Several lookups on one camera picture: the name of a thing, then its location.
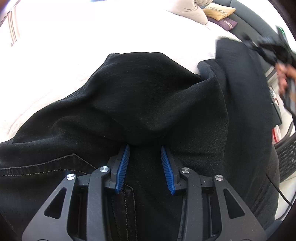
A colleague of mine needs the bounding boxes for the black denim pants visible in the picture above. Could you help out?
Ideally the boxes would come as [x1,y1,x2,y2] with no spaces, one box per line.
[1,39,279,240]

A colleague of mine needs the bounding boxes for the person's right hand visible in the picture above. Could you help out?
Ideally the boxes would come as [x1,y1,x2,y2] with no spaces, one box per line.
[275,63,296,95]

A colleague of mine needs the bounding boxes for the dark grey sofa bench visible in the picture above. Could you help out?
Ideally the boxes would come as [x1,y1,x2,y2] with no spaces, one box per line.
[213,1,287,36]

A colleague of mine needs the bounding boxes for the purple cushion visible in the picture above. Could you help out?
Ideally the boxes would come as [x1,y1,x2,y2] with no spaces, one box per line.
[208,18,238,31]

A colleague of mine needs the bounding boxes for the yellow cushion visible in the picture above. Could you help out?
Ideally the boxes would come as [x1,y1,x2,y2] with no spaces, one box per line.
[203,3,236,21]

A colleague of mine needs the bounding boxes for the beige folded duvet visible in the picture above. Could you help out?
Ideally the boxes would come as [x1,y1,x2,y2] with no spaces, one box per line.
[168,0,212,25]

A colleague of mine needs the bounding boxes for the white bed sheet mattress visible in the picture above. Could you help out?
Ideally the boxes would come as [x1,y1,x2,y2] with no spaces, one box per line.
[1,1,234,141]

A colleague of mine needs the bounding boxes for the black cable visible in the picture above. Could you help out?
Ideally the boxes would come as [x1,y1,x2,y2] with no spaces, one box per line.
[265,173,293,220]

